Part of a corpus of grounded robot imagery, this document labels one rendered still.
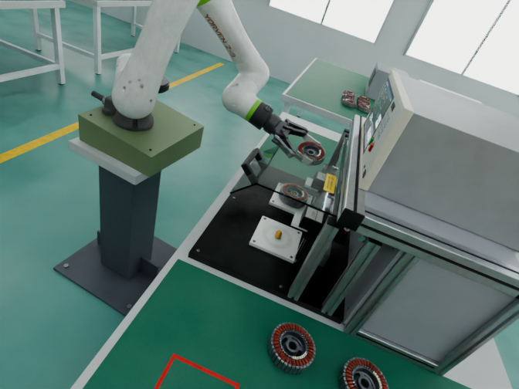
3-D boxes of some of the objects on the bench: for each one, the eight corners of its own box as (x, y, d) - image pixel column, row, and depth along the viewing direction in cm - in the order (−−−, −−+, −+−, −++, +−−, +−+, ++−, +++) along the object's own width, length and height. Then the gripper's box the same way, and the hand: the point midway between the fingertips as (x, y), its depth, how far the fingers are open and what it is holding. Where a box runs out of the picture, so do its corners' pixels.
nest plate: (248, 245, 99) (249, 241, 99) (261, 218, 112) (262, 214, 111) (293, 263, 98) (294, 261, 97) (301, 234, 110) (302, 231, 110)
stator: (259, 336, 78) (263, 327, 76) (296, 324, 84) (301, 316, 82) (279, 382, 71) (285, 374, 69) (319, 366, 76) (325, 358, 74)
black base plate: (187, 257, 92) (188, 252, 90) (252, 164, 144) (254, 159, 143) (340, 324, 88) (343, 319, 86) (351, 203, 140) (352, 199, 139)
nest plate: (268, 204, 119) (269, 201, 118) (277, 184, 131) (278, 182, 131) (305, 219, 118) (306, 217, 117) (311, 198, 130) (312, 196, 129)
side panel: (343, 332, 86) (406, 252, 68) (344, 323, 88) (405, 244, 70) (442, 376, 84) (536, 306, 65) (440, 365, 86) (530, 295, 68)
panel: (342, 323, 86) (401, 248, 69) (352, 198, 140) (386, 139, 123) (347, 324, 86) (405, 250, 68) (354, 199, 139) (389, 140, 122)
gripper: (259, 130, 109) (311, 167, 111) (283, 99, 124) (328, 132, 126) (251, 143, 115) (300, 179, 117) (274, 112, 130) (317, 143, 132)
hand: (310, 152), depth 121 cm, fingers closed on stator, 11 cm apart
